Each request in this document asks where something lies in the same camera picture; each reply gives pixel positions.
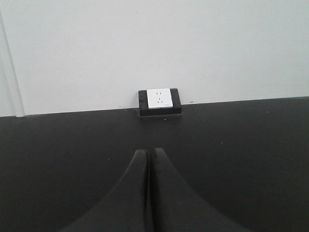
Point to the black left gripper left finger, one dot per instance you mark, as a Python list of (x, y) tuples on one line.
[(123, 209)]

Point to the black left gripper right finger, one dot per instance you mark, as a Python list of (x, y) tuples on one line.
[(176, 207)]

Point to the white socket in black box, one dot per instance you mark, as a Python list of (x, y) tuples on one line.
[(159, 102)]

